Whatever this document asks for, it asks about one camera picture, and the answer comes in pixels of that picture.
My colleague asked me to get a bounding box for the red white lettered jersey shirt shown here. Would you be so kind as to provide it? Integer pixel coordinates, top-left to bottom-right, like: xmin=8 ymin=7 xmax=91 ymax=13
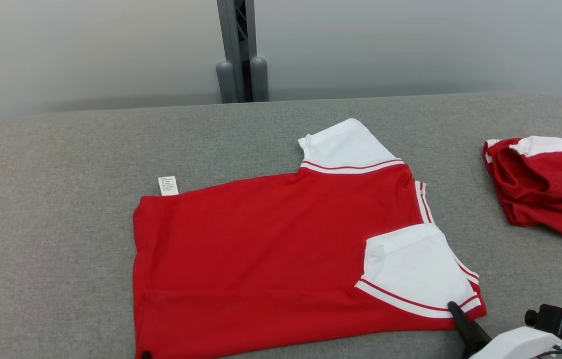
xmin=132 ymin=118 xmax=488 ymax=359

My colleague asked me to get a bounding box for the red white crumpled garment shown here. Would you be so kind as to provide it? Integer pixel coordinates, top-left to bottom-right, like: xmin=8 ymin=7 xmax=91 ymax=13
xmin=482 ymin=135 xmax=562 ymax=243

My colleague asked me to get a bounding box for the grey double partition post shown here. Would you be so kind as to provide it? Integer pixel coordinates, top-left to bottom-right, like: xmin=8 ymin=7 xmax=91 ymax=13
xmin=215 ymin=0 xmax=270 ymax=104

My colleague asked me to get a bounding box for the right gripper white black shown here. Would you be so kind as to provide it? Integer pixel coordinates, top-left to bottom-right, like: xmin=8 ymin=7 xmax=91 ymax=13
xmin=447 ymin=301 xmax=562 ymax=359

